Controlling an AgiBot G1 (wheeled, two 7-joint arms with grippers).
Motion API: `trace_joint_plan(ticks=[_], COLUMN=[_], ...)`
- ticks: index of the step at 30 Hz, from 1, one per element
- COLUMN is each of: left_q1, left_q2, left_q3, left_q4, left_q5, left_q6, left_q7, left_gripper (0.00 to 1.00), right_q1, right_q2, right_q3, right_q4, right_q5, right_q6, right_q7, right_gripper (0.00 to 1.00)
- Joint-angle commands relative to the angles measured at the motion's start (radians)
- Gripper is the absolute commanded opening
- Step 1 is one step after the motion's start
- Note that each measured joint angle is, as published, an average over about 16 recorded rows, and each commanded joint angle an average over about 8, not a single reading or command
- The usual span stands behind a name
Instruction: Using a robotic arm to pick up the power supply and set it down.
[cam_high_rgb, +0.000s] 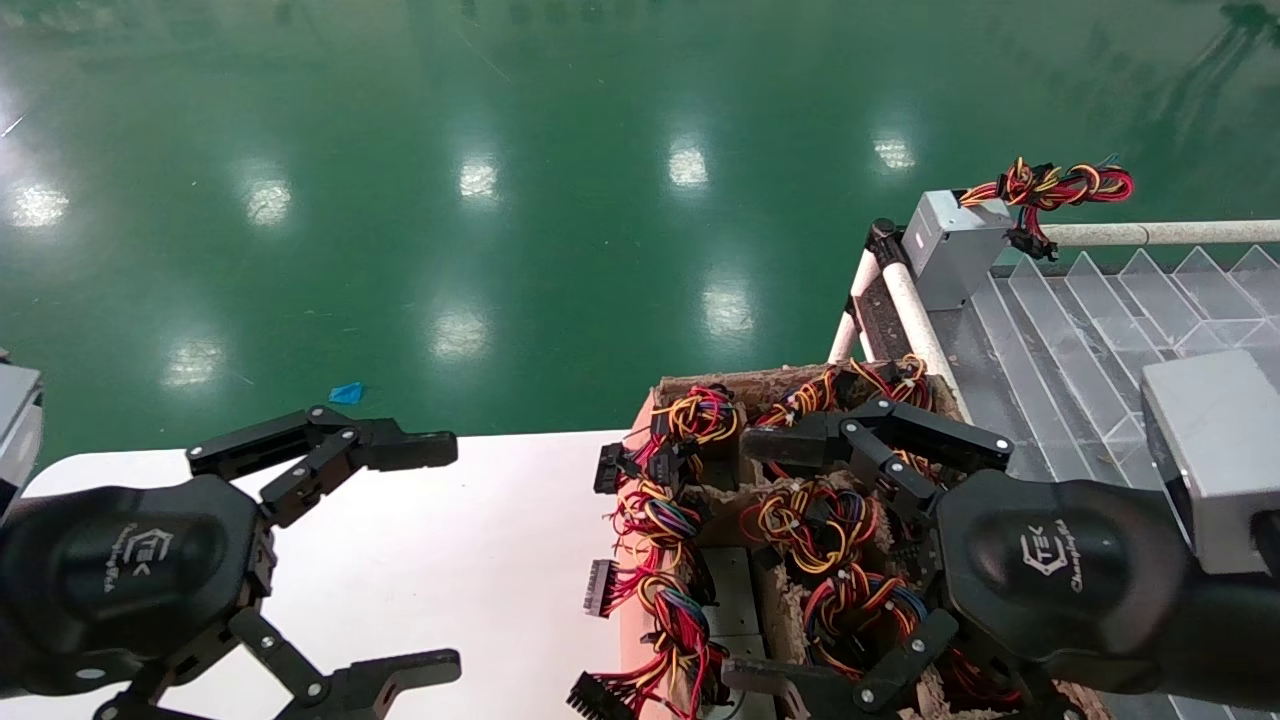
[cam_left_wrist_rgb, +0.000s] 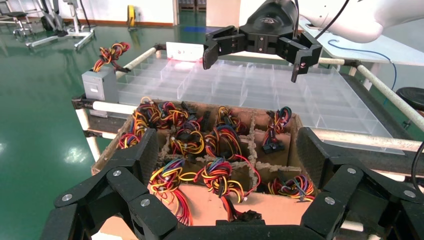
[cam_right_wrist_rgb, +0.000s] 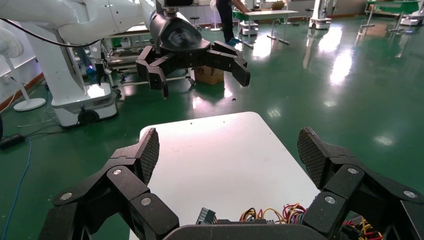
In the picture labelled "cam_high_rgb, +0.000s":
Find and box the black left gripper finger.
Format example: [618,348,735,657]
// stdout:
[95,608,463,720]
[187,405,459,529]

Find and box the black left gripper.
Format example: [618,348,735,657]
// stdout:
[0,475,278,701]

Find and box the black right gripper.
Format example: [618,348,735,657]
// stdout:
[722,397,1201,720]

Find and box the brown cardboard compartment tray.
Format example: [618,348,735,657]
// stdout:
[620,362,1111,720]

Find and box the short white rack pipe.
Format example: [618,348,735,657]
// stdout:
[828,250,883,363]

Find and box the long white rack pipe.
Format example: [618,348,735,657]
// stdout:
[880,258,973,421]

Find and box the black pipe joint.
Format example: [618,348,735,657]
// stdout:
[866,218,909,269]

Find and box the clear ridged plastic sheet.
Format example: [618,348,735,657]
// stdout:
[930,245,1280,720]

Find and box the white horizontal rack pipe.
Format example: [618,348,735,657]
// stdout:
[1040,220,1280,248]

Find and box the power supply with coloured wires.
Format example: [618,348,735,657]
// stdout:
[825,355,936,413]
[567,572,779,720]
[800,565,931,681]
[583,478,763,641]
[740,478,883,576]
[755,385,841,429]
[593,385,743,498]
[945,650,1023,713]

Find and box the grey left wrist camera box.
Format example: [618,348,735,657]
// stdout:
[0,350,46,516]

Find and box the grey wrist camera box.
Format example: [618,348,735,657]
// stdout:
[1140,350,1280,576]
[0,350,46,516]

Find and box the dark rail between pipes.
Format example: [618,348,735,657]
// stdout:
[855,275,916,361]

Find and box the grey power supply with wires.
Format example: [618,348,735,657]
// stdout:
[900,155,1136,313]

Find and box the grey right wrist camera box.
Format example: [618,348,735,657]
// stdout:
[1140,350,1280,576]

